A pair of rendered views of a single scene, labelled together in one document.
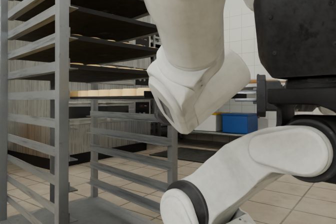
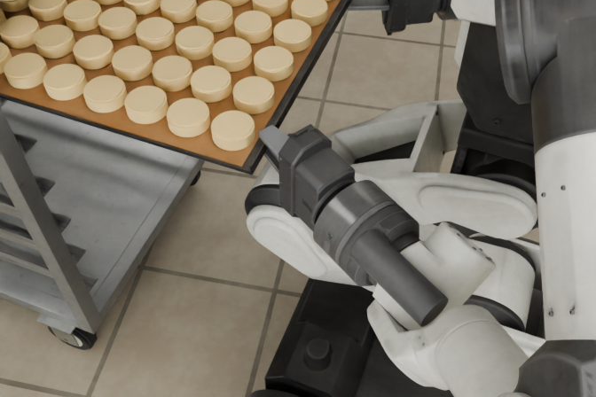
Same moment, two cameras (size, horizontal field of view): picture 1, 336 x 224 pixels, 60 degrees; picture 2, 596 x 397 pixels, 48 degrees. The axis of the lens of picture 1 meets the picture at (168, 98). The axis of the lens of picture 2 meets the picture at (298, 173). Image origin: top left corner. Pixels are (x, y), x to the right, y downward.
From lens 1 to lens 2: 0.63 m
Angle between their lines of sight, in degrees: 55
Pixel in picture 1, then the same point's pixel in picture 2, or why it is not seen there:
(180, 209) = (292, 237)
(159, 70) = (424, 374)
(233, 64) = (482, 276)
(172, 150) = not seen: hidden behind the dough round
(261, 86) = not seen: outside the picture
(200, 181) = not seen: hidden behind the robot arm
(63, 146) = (27, 185)
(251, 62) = not seen: outside the picture
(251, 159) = (419, 205)
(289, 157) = (481, 221)
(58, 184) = (43, 237)
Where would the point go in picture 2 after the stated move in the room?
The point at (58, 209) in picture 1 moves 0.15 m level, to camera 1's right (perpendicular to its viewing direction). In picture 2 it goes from (57, 262) to (150, 229)
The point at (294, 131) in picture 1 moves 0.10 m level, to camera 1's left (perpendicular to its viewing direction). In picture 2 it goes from (496, 199) to (424, 229)
